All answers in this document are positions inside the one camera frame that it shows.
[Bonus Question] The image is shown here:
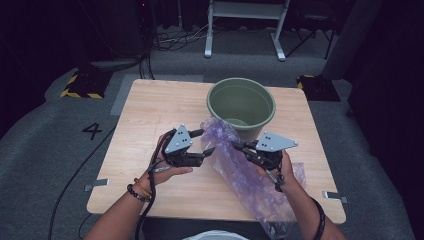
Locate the purple plastic bag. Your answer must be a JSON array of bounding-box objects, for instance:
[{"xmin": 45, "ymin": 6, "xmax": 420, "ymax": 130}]
[{"xmin": 199, "ymin": 116, "xmax": 307, "ymax": 240}]

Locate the hand-held gripper cable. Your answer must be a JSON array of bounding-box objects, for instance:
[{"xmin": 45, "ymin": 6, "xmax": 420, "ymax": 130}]
[
  {"xmin": 273, "ymin": 159, "xmax": 327, "ymax": 240},
  {"xmin": 134, "ymin": 129, "xmax": 178, "ymax": 240}
]

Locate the person's white shirt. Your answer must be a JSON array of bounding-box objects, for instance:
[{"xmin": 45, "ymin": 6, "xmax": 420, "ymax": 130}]
[{"xmin": 182, "ymin": 229, "xmax": 250, "ymax": 240}]

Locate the black floor cable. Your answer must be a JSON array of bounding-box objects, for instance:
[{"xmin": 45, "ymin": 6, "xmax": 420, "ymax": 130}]
[{"xmin": 48, "ymin": 124, "xmax": 118, "ymax": 240}]

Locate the tangle of floor cables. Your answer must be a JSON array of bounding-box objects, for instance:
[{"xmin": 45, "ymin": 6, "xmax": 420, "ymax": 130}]
[{"xmin": 138, "ymin": 23, "xmax": 214, "ymax": 81}]

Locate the white metal table frame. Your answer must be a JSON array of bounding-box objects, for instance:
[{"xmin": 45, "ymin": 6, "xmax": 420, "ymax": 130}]
[{"xmin": 203, "ymin": 0, "xmax": 291, "ymax": 62}]

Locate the black yellow striped stand base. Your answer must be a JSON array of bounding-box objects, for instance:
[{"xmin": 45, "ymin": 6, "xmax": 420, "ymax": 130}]
[
  {"xmin": 296, "ymin": 74, "xmax": 342, "ymax": 102},
  {"xmin": 60, "ymin": 69, "xmax": 113, "ymax": 100}
]

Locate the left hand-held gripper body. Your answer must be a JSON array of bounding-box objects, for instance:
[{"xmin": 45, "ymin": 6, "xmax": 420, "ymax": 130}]
[{"xmin": 161, "ymin": 124, "xmax": 205, "ymax": 168}]

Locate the orange cord bracelet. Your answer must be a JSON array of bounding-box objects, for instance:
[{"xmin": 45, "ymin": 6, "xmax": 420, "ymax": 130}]
[{"xmin": 133, "ymin": 177, "xmax": 153, "ymax": 198}]

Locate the person's right hand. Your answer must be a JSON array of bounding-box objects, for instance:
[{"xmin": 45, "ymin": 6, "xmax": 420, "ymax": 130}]
[{"xmin": 255, "ymin": 150, "xmax": 302, "ymax": 194}]

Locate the black chair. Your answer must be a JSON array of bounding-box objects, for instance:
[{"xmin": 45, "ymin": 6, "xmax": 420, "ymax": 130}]
[{"xmin": 284, "ymin": 9, "xmax": 338, "ymax": 61}]

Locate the right hand-held gripper cable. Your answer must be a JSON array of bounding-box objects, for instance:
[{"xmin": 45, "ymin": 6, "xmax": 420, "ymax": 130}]
[{"xmin": 273, "ymin": 159, "xmax": 327, "ymax": 240}]

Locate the left hand-held gripper cable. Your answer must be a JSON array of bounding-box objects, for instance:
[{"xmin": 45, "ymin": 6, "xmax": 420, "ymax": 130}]
[{"xmin": 134, "ymin": 129, "xmax": 178, "ymax": 240}]

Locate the person's left hand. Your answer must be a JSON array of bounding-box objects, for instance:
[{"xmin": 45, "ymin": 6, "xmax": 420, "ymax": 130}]
[{"xmin": 137, "ymin": 133, "xmax": 194, "ymax": 195}]

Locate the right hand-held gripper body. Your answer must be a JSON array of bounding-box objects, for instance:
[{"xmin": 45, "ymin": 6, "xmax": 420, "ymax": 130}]
[{"xmin": 253, "ymin": 130, "xmax": 299, "ymax": 177}]

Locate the black bead bracelet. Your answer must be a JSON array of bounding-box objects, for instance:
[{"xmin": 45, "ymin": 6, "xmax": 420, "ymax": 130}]
[{"xmin": 126, "ymin": 183, "xmax": 152, "ymax": 203}]

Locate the grey column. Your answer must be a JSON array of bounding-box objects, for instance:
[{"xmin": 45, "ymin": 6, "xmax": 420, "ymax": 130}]
[{"xmin": 320, "ymin": 0, "xmax": 385, "ymax": 81}]

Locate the green plastic bin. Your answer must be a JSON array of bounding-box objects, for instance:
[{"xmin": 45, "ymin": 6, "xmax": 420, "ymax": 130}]
[{"xmin": 206, "ymin": 77, "xmax": 277, "ymax": 143}]

